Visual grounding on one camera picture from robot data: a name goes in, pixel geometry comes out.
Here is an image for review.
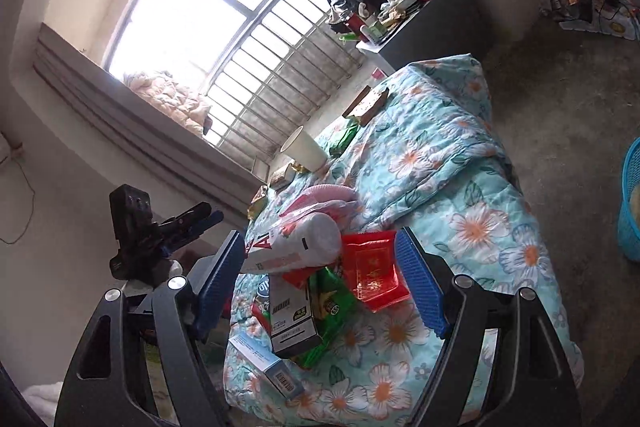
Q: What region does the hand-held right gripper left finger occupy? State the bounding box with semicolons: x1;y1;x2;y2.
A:
54;229;247;427

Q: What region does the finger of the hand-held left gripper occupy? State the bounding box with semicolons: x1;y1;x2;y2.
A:
172;210;225;250
157;201;213;233

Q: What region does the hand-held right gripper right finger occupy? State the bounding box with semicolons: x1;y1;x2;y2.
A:
394;227;586;427

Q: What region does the red and green snack bag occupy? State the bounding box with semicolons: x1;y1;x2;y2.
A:
252;264;359;368

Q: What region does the red plastic tray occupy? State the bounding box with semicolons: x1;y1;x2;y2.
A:
340;231;414;313

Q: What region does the small yellow wrapper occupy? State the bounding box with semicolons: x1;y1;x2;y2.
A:
249;186;272;221

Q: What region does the black and white carton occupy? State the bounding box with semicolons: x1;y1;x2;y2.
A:
269;274;321;360

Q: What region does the white plastic bottle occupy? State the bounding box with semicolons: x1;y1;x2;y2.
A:
240;212;344;275

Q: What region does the blue and white carton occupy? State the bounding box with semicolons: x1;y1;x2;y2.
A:
227;332;306;400

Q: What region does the grey curtain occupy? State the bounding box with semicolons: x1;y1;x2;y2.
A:
32;23;273;214

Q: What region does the pink quilt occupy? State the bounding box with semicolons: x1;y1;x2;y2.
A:
122;71;213;136

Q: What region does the pink plastic bag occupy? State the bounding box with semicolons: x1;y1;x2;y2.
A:
280;184;361;233

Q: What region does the white paper cup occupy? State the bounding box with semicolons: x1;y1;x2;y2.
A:
281;125;330;172

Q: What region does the floral light blue blanket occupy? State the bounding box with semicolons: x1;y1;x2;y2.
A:
222;53;585;425

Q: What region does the green snack packet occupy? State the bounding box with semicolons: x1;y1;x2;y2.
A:
327;119;361;158

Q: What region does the metal window grille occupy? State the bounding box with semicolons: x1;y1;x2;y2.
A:
205;0;366;160

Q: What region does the brown cardboard box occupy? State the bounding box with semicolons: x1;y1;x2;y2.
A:
342;86;390;126

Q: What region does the window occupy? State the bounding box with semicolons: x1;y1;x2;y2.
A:
102;0;396;170

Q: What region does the white cloth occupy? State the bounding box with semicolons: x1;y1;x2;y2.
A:
22;384;64;426

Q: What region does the blue plastic basket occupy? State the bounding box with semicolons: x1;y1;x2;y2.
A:
617;152;640;263

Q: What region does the dark desk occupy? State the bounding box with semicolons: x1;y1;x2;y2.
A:
357;0;501;75

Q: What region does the white printed mat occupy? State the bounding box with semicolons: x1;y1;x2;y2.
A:
541;0;640;40

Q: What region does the thin wall cable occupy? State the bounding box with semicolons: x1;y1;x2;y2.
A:
0;132;37;246

